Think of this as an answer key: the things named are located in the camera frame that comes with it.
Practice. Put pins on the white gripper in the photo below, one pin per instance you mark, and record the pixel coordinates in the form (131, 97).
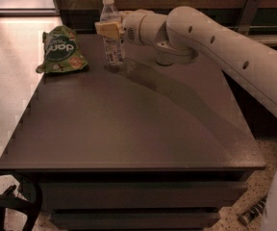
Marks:
(131, 27)

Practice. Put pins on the blue plastic water bottle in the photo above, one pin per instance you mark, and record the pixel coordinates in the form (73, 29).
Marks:
(114, 47)

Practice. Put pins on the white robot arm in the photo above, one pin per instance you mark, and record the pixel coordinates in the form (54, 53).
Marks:
(185, 32)

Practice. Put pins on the green rice chip bag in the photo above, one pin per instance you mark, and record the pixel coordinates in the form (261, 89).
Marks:
(61, 52)

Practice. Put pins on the dark drawer cabinet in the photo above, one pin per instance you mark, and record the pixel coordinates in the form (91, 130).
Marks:
(150, 149)

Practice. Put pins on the black chair base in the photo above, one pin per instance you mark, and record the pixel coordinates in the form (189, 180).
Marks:
(30, 208)

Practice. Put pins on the white power strip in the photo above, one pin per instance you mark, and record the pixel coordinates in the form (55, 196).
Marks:
(253, 212)

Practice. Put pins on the right metal wall bracket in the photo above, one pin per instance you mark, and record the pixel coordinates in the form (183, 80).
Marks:
(247, 16)

